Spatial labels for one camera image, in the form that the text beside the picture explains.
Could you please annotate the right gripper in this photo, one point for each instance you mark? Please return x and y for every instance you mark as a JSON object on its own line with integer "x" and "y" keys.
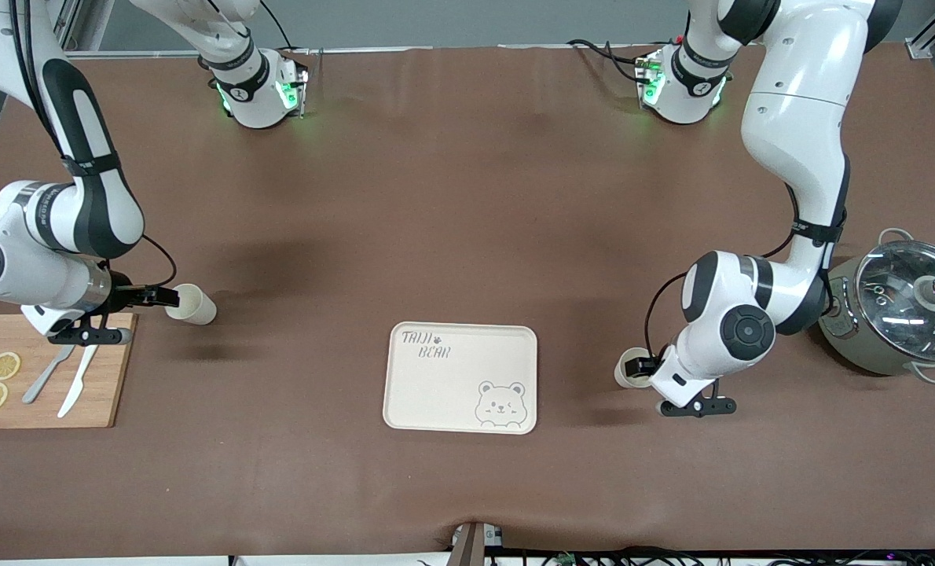
{"x": 125, "y": 296}

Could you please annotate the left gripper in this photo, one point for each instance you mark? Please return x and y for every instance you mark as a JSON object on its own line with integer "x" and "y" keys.
{"x": 650, "y": 367}

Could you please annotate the white plastic cup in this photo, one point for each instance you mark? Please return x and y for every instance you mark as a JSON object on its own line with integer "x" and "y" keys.
{"x": 621, "y": 369}
{"x": 196, "y": 308}

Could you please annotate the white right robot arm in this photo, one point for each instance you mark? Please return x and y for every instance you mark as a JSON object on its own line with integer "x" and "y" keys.
{"x": 90, "y": 196}

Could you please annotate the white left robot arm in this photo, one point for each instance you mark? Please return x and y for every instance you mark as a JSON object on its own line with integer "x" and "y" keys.
{"x": 797, "y": 94}

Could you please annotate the white bear print tray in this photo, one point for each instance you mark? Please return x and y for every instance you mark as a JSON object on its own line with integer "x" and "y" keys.
{"x": 452, "y": 393}

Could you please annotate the bamboo cutting board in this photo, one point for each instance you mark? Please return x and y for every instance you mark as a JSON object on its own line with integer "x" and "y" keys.
{"x": 110, "y": 393}

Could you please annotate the white plastic knife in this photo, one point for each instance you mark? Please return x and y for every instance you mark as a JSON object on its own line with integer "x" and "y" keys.
{"x": 75, "y": 385}

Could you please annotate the grey plastic knife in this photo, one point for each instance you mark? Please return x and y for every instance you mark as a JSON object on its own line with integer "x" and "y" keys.
{"x": 39, "y": 385}

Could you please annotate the green terminal circuit board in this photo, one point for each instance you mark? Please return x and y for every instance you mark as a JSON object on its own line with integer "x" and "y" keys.
{"x": 566, "y": 560}

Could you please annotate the glass cooker lid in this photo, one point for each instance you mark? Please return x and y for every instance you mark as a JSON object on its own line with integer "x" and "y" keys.
{"x": 900, "y": 314}

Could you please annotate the aluminium frame with black struts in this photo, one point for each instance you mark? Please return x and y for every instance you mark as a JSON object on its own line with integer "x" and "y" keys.
{"x": 75, "y": 23}

